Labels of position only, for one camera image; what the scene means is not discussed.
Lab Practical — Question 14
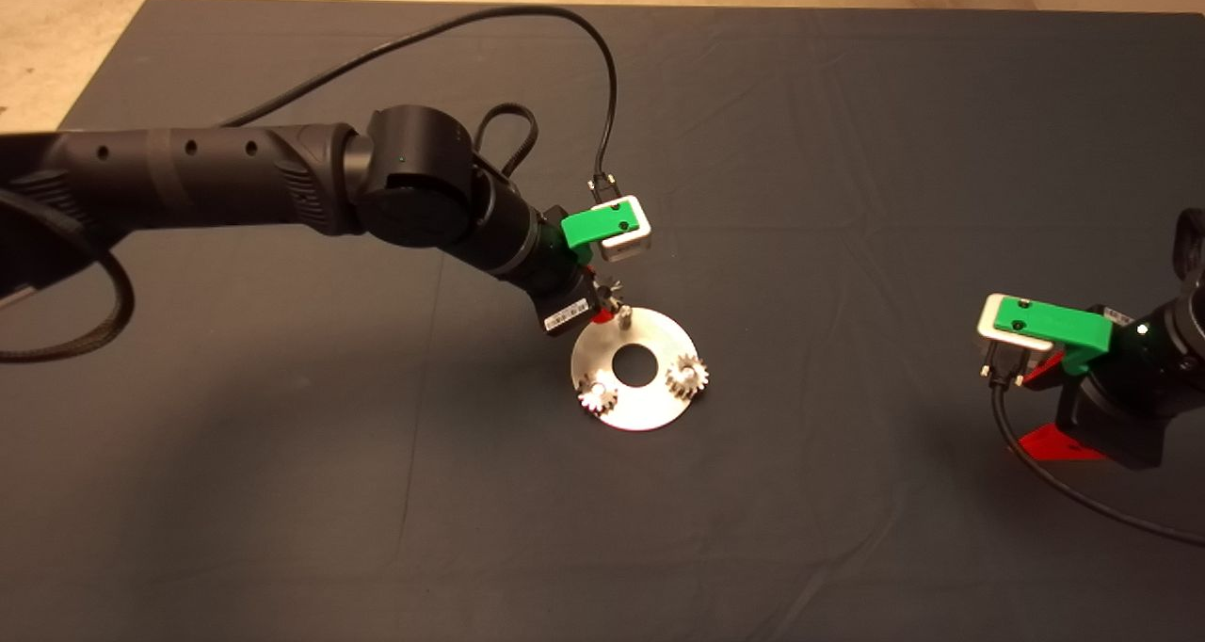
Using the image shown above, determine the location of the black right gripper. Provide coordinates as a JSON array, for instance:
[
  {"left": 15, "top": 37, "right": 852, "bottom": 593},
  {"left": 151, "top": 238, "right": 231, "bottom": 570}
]
[{"left": 1019, "top": 305, "right": 1178, "bottom": 470}]

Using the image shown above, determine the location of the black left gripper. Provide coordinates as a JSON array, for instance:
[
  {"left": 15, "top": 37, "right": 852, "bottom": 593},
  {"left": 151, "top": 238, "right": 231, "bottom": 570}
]
[{"left": 522, "top": 218, "right": 613, "bottom": 336}]

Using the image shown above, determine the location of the dark gear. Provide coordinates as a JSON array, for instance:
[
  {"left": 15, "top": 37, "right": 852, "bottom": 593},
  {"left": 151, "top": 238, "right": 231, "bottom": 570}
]
[{"left": 666, "top": 354, "right": 711, "bottom": 400}]

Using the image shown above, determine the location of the round metal carrier plate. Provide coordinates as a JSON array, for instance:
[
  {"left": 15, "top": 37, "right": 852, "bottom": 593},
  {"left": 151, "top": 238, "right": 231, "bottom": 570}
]
[{"left": 570, "top": 307, "right": 702, "bottom": 432}]

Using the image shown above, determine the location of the dark grey table cloth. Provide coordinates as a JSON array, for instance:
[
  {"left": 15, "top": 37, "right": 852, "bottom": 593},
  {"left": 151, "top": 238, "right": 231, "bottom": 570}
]
[{"left": 0, "top": 0, "right": 1205, "bottom": 642}]

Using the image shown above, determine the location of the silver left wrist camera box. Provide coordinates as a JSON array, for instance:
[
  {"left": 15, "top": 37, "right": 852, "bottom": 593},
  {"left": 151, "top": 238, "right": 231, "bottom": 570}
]
[{"left": 601, "top": 195, "right": 654, "bottom": 263}]

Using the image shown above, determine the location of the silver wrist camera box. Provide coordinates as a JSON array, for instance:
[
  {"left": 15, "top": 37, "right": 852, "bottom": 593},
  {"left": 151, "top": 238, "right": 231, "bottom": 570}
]
[
  {"left": 601, "top": 195, "right": 654, "bottom": 263},
  {"left": 976, "top": 293, "right": 1053, "bottom": 384}
]

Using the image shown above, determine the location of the green right camera mount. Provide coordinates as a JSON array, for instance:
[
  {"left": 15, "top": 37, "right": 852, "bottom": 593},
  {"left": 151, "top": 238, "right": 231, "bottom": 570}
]
[{"left": 996, "top": 296, "right": 1114, "bottom": 377}]

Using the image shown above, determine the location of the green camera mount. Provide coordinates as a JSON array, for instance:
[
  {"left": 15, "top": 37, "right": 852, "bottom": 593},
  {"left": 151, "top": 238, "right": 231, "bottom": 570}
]
[
  {"left": 561, "top": 201, "right": 643, "bottom": 266},
  {"left": 996, "top": 296, "right": 1114, "bottom": 377}
]

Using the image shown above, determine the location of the green left camera mount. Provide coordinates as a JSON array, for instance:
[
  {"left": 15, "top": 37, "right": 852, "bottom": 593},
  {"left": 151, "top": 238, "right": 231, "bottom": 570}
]
[{"left": 561, "top": 201, "right": 643, "bottom": 266}]

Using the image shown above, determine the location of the smooth black right camera cable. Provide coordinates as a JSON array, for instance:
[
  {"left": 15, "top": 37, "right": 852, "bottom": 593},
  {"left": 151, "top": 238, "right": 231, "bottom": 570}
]
[{"left": 988, "top": 378, "right": 1205, "bottom": 547}]

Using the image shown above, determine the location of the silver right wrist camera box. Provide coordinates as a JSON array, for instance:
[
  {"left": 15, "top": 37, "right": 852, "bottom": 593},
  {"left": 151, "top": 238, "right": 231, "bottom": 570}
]
[{"left": 976, "top": 293, "right": 1053, "bottom": 384}]

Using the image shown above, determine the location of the braided black left gripper cable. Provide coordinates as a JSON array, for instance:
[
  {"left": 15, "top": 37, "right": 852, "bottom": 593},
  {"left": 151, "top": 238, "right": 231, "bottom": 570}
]
[{"left": 474, "top": 104, "right": 539, "bottom": 177}]

